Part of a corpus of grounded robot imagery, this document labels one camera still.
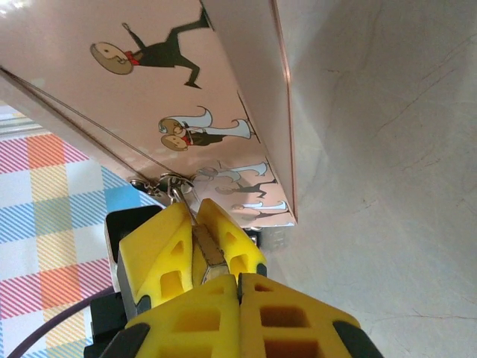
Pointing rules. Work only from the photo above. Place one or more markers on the colourful striped plaid sheet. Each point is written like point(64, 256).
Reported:
point(44, 194)

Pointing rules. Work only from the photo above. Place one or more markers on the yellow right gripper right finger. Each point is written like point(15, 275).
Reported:
point(298, 324)

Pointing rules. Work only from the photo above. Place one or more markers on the pink cartoon tin box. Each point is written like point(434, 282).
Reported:
point(112, 112)

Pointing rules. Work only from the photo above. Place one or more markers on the brass padlock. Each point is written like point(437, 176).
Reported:
point(209, 250)

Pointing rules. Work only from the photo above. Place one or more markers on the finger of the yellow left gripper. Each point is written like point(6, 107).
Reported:
point(156, 246)
point(238, 242)

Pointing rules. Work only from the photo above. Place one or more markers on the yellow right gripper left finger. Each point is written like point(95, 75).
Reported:
point(194, 328)

